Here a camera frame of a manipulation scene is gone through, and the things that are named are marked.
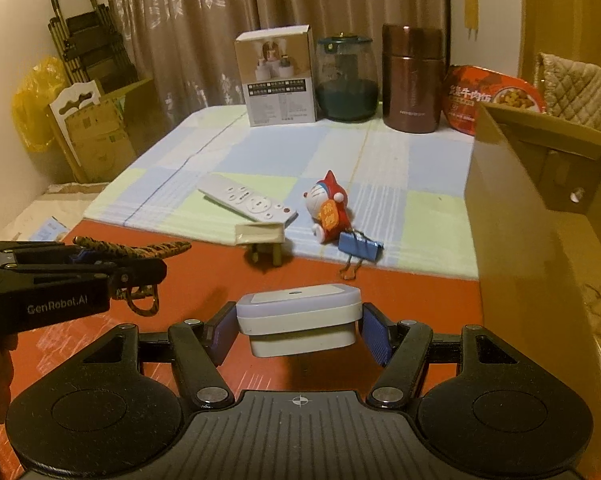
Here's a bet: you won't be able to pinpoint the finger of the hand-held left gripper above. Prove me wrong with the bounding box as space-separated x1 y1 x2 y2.
0 241 94 267
10 259 168 302

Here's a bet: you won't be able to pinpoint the red instant food bowl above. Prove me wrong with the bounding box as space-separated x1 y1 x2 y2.
443 64 549 137

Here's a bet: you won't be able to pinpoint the red cat figurine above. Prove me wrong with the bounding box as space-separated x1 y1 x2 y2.
303 170 354 245

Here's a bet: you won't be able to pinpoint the glass jar with dark lid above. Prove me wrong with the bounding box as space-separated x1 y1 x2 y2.
315 32 382 122

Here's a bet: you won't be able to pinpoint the yellow plastic bag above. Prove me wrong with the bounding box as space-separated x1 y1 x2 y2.
11 56 70 154

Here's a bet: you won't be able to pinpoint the long white remote control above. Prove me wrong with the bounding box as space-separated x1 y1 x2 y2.
198 173 299 224

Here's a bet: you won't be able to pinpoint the brown cardboard box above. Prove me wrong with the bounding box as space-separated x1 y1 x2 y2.
468 102 601 441

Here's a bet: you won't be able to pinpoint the blue binder clip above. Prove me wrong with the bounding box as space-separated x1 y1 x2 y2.
338 231 384 280

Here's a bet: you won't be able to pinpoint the red printed table mat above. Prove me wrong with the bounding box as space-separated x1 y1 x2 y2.
0 220 486 403

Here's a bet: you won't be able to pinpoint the wooden door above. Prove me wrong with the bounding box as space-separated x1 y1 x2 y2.
518 0 601 82

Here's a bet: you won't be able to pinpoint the brown patterned curtains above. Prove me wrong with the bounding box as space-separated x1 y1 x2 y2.
103 0 451 128

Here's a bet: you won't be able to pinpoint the white carved chair back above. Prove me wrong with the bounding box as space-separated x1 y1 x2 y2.
48 79 104 117

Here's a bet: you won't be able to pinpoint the white product box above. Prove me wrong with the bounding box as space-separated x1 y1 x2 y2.
234 24 317 127

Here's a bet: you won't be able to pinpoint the beige plug adapter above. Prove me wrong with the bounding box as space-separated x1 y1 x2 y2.
235 221 287 267

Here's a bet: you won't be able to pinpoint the chair with quilted cover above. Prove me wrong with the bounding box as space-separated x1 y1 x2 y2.
533 51 601 134

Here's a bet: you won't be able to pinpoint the printed cardboard carton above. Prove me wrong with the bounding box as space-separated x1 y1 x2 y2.
50 79 167 184

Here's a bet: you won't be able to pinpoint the braided striped lanyard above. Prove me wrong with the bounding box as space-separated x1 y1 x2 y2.
73 236 192 317

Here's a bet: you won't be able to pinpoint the pastel plaid tablecloth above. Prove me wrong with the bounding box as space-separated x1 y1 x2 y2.
83 105 481 281

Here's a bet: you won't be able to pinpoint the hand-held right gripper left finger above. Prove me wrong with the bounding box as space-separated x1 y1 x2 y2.
75 302 241 413

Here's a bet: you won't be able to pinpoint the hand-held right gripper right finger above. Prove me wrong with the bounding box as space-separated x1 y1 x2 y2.
361 304 526 413

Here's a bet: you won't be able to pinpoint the dark folding step stool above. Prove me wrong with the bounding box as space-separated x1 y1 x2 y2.
49 0 139 87

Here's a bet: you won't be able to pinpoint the brown thermos container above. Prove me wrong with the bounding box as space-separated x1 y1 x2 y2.
381 23 445 134

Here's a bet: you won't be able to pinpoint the yellow wall hanging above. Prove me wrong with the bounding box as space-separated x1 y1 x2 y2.
462 0 480 42

